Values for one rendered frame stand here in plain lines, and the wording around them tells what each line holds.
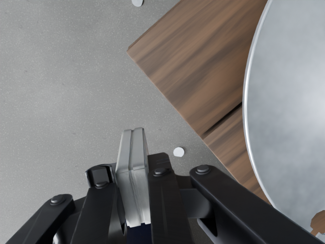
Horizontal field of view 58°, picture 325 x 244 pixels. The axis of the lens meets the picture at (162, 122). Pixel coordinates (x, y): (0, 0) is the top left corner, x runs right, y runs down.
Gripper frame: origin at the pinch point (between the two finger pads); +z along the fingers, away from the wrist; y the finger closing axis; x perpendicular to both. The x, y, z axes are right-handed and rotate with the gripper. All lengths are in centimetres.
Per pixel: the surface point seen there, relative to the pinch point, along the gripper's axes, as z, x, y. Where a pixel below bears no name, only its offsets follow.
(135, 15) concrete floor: 42.2, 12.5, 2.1
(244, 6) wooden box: 7.2, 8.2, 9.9
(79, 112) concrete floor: 42.2, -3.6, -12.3
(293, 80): 3.6, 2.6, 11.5
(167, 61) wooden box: 7.2, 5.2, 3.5
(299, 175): 3.6, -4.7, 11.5
